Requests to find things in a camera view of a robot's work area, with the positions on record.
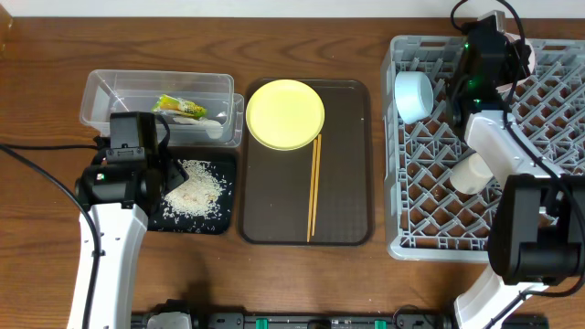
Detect pile of rice grains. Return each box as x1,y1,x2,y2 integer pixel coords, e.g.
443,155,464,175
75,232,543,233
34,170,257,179
162,160,231,234

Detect dark brown serving tray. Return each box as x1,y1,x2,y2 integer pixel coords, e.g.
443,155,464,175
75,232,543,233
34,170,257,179
238,79,375,246

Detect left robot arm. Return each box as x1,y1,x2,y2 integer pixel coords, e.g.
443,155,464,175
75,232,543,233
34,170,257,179
67,147,188,328

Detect green orange snack wrapper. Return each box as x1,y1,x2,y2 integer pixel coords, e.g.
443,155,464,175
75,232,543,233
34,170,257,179
152,94,207,120

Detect black plastic bin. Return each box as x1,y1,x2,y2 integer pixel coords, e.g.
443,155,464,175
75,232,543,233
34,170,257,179
147,147,237,235

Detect clear plastic bin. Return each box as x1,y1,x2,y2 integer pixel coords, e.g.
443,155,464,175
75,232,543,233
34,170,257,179
80,69,244,148

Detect yellow plate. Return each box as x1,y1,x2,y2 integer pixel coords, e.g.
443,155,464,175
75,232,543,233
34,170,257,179
246,80,325,151

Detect wooden chopstick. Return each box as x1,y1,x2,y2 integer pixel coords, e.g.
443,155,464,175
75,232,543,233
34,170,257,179
306,139,318,243
311,134,322,237

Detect white bowl with residue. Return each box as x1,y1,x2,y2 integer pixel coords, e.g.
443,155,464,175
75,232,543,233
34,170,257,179
496,32,537,94

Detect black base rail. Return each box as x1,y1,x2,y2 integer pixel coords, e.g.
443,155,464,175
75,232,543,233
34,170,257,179
130,299,549,329

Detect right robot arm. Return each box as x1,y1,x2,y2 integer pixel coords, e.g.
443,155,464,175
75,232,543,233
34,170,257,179
446,18,584,328

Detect grey dishwasher rack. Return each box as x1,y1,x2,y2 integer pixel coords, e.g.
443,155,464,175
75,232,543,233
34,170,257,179
381,36,584,262

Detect light blue bowl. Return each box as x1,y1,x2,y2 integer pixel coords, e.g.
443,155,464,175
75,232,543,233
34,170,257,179
394,71,434,124

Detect small pale green cup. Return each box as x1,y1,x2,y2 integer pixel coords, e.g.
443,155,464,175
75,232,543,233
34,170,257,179
450,153,494,195

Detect white tissue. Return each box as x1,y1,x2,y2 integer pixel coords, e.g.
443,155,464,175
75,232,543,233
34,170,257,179
173,117,223,139

